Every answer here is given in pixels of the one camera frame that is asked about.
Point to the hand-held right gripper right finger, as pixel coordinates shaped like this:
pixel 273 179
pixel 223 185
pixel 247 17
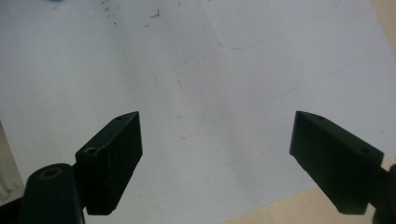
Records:
pixel 333 161

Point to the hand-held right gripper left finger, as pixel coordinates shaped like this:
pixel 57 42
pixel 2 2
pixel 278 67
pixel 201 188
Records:
pixel 109 161

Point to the white paper sheet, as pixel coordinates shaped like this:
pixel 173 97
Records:
pixel 199 77

